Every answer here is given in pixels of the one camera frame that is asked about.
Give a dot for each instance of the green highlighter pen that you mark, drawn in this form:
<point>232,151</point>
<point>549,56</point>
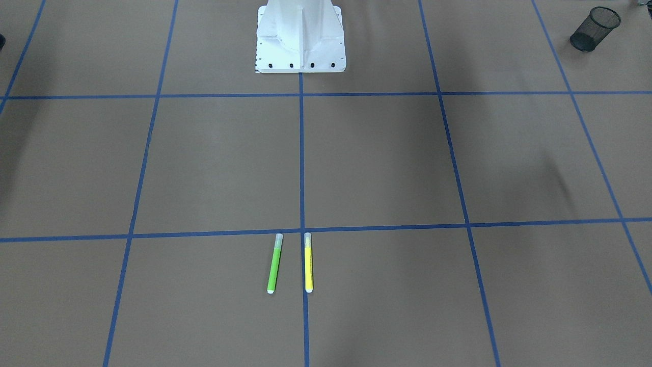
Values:
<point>274,264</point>

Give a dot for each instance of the yellow highlighter pen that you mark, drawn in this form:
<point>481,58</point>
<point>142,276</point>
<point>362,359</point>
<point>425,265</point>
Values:
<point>308,266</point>

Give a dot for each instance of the far black mesh pen cup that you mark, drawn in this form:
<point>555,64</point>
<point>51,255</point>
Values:
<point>599,23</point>

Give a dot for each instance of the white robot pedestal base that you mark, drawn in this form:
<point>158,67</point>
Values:
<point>300,37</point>

